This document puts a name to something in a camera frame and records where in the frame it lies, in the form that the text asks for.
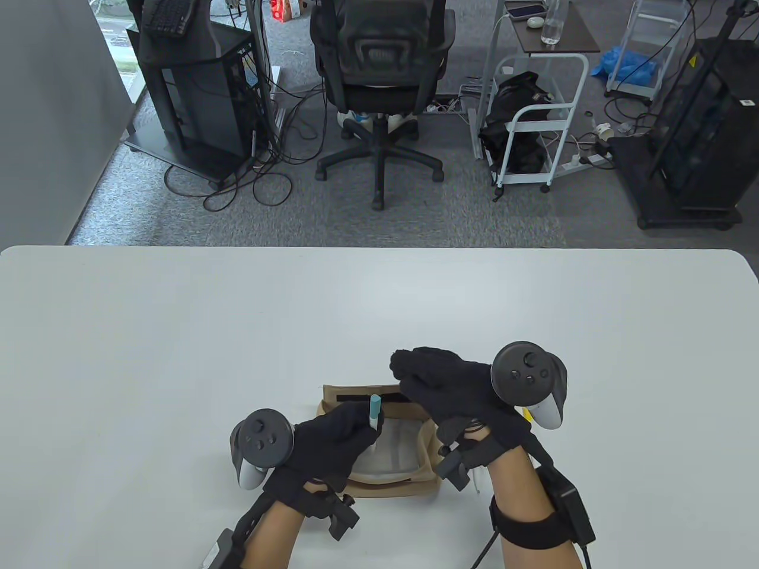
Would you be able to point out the person's right hand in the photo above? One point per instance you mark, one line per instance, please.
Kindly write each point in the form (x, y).
(450, 385)

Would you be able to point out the person's left hand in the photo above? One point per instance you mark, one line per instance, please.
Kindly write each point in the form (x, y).
(332, 441)

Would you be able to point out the teal capped white twist pen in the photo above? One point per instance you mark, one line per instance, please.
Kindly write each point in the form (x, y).
(375, 406)

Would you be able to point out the beige fabric pencil pouch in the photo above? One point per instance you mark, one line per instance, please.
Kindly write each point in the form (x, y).
(403, 486)

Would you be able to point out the person's left forearm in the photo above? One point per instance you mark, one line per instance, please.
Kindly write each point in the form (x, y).
(276, 536)

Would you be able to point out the black VR controller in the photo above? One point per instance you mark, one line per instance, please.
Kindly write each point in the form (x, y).
(528, 370)
(264, 438)

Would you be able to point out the black wrist sensor box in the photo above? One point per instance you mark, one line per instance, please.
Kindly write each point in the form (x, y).
(225, 551)
(569, 504)

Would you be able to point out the white power strip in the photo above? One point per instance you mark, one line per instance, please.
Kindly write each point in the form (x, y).
(572, 163)
(442, 108)

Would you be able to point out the white and blue plastic bag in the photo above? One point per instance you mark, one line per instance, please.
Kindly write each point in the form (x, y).
(356, 118)

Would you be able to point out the white metal trolley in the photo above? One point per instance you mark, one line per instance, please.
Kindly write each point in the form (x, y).
(542, 109)

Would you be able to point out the white paper cup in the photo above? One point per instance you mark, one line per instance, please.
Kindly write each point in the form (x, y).
(603, 130)

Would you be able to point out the black bag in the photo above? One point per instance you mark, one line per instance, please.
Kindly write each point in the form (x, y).
(522, 89)

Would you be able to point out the black office chair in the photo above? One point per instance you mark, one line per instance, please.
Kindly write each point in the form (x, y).
(379, 53)

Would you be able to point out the white rolling cart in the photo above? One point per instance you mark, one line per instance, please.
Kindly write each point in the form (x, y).
(637, 89)

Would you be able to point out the brown side table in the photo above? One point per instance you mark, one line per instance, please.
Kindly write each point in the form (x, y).
(569, 38)

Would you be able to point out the black computer cart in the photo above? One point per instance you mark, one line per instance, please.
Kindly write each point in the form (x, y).
(195, 101)

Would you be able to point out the black equipment rack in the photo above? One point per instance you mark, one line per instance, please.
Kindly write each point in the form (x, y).
(705, 118)

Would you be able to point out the clear water bottle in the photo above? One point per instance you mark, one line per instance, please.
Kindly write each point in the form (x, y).
(551, 29)

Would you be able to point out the white computer mouse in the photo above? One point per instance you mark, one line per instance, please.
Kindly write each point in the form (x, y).
(535, 21)

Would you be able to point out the smartphone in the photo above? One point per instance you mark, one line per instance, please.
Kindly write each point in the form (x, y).
(525, 10)

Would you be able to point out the glass window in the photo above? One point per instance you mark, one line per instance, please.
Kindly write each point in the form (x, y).
(121, 53)

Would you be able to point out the black keyboard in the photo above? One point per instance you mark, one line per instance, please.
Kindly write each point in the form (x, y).
(166, 18)

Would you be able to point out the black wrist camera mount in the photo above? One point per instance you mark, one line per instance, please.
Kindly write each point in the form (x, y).
(456, 465)
(341, 518)

